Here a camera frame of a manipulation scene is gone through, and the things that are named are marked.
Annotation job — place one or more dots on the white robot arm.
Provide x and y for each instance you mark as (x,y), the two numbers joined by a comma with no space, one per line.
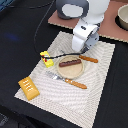
(90,14)

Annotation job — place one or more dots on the round beige plate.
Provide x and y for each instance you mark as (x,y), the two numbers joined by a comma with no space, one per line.
(71,71)

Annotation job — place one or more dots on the yellow toy box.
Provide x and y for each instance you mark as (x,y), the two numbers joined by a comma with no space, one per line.
(45,57)

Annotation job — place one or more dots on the white woven placemat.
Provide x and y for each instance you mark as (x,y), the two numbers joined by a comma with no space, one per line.
(79,106)

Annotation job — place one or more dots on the brown toy sausage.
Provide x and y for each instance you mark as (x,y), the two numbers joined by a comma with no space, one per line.
(69,63)

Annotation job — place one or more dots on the beige bowl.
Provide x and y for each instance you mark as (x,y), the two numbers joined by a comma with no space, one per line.
(123,16)

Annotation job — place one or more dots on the orange toy bread loaf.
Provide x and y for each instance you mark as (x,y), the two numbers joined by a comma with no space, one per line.
(29,88)

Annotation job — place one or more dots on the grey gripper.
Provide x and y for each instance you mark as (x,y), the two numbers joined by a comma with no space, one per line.
(90,42)

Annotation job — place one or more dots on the fork with orange handle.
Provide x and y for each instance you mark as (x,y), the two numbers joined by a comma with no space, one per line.
(57,77)

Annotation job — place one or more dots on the knife with orange handle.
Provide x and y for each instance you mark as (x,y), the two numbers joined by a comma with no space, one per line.
(85,58)

